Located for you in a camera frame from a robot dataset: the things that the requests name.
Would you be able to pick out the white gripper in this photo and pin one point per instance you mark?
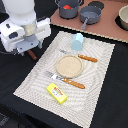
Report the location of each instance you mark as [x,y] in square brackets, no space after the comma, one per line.
[16,39]

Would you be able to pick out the brown toy sausage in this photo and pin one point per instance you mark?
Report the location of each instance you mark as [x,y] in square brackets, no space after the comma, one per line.
[33,56]

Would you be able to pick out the grey cooking pot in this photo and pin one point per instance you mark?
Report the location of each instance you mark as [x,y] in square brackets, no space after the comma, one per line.
[68,13]

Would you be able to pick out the red toy tomato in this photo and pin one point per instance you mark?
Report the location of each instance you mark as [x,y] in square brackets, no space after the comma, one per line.
[67,7]

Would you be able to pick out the light blue cup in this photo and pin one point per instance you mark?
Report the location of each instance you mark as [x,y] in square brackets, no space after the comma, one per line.
[77,42]

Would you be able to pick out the yellow butter box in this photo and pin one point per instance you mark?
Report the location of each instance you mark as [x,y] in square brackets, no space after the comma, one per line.
[57,93]

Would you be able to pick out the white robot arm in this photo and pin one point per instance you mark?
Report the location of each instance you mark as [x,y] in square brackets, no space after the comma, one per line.
[22,13]

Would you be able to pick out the round tan plate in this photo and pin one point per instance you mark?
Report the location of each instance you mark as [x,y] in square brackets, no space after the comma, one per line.
[69,66]

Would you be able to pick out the beige woven placemat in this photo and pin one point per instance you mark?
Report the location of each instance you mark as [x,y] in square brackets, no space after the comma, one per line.
[77,111]

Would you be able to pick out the grey frying pan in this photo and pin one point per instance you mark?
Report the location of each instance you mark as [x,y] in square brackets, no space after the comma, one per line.
[89,15]

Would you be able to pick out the black stove burner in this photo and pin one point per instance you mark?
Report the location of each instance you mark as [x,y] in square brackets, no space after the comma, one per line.
[97,4]

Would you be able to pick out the pink toy stove board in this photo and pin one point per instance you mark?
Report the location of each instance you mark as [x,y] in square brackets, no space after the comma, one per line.
[106,27]

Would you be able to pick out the beige bowl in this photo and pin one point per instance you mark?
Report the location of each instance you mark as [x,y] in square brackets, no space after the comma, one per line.
[123,14]

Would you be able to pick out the fork with orange handle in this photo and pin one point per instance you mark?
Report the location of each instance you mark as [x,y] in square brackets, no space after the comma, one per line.
[68,81]

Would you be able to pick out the knife with orange handle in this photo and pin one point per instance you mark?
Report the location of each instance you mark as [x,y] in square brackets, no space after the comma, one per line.
[80,56]

